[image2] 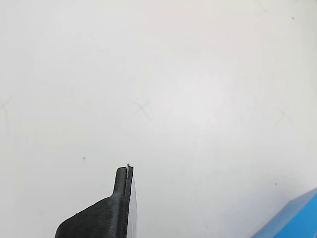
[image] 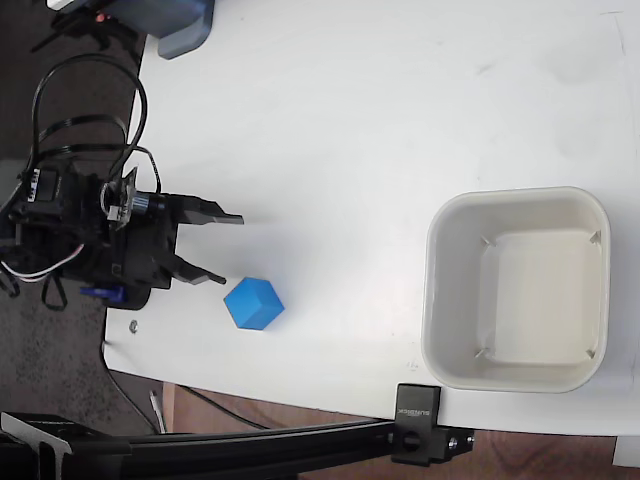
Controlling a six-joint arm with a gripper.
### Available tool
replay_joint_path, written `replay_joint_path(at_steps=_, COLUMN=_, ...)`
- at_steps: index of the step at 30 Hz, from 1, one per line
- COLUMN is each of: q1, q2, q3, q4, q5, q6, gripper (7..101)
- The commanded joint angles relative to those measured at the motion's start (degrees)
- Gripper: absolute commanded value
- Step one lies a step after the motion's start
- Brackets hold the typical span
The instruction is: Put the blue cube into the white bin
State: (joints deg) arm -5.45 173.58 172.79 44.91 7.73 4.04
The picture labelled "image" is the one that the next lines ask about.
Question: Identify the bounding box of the black stand with red light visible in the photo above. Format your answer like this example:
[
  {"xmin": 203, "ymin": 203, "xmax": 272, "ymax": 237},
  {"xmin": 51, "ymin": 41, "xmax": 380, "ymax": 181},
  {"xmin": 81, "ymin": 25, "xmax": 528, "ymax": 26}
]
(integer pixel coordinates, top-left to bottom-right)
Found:
[{"xmin": 30, "ymin": 0, "xmax": 147, "ymax": 65}]

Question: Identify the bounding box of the white servo wire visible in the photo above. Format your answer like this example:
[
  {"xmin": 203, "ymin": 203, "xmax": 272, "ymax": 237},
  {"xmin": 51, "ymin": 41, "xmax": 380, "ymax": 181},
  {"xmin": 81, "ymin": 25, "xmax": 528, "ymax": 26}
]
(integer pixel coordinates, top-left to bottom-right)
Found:
[{"xmin": 0, "ymin": 244, "xmax": 84, "ymax": 282}]

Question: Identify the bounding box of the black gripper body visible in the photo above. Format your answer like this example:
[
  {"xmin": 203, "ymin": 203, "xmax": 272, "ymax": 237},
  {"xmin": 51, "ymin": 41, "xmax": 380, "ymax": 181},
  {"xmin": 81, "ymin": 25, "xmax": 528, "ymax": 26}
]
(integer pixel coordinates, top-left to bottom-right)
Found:
[{"xmin": 112, "ymin": 192, "xmax": 182, "ymax": 291}]

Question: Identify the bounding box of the white square plastic bin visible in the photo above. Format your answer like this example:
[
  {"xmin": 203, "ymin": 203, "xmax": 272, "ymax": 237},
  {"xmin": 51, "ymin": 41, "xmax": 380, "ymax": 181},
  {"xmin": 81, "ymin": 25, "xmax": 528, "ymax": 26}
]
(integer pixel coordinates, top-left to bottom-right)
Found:
[{"xmin": 420, "ymin": 185, "xmax": 612, "ymax": 394}]

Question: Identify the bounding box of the black aluminium rail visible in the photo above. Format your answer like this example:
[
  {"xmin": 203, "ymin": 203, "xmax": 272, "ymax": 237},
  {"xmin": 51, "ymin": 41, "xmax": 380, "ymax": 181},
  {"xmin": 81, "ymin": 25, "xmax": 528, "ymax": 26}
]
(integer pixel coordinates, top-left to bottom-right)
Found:
[{"xmin": 0, "ymin": 410, "xmax": 401, "ymax": 480}]

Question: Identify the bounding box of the gripper camera circuit board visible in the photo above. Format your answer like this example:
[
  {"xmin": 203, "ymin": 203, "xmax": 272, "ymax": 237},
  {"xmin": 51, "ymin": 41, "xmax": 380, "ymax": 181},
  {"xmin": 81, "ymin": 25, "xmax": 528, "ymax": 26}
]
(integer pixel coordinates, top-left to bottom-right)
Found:
[{"xmin": 99, "ymin": 167, "xmax": 169, "ymax": 231}]

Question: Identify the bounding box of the thin black floor cable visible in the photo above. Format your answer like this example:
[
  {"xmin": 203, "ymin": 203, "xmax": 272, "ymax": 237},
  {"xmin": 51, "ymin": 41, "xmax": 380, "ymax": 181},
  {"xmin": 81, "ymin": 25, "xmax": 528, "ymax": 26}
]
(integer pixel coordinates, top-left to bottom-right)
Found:
[
  {"xmin": 183, "ymin": 385, "xmax": 272, "ymax": 431},
  {"xmin": 101, "ymin": 339, "xmax": 157, "ymax": 434}
]

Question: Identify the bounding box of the black table clamp block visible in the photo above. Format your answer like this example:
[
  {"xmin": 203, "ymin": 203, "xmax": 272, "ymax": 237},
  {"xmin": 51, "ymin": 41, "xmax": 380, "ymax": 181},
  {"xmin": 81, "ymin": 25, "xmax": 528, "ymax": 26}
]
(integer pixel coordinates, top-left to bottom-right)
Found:
[{"xmin": 390, "ymin": 383, "xmax": 475, "ymax": 467}]

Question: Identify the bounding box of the blue cube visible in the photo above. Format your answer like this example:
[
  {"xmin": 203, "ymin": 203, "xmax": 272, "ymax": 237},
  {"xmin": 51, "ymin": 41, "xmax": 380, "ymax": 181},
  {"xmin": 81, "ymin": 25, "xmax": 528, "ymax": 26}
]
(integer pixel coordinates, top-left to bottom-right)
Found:
[{"xmin": 222, "ymin": 276, "xmax": 286, "ymax": 332}]

